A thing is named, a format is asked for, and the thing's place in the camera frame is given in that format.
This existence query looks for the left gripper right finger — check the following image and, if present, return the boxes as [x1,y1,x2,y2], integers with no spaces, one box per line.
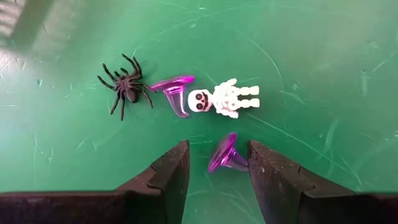
[248,139,398,224]

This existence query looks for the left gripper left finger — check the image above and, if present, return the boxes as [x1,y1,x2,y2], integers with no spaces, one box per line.
[0,139,191,224]

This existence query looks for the purple witch hat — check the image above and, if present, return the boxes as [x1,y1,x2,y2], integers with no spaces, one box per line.
[207,132,249,174]
[150,74,196,119]

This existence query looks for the black toy spider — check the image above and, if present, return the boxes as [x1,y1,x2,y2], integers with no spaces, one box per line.
[96,53,157,121]

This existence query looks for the white toy skeleton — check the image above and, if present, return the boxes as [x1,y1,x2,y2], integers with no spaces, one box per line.
[187,77,261,119]

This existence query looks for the green table mat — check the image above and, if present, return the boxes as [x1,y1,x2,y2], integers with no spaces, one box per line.
[0,0,398,224]

